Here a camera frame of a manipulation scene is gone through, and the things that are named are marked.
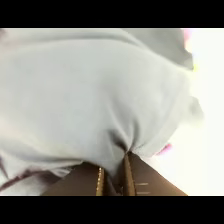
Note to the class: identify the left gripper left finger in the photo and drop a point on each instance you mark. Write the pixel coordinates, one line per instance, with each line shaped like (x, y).
(83, 181)

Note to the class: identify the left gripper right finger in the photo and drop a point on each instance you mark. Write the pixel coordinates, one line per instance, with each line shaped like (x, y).
(150, 181)

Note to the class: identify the white garment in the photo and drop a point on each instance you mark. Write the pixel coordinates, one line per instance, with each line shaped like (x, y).
(86, 100)

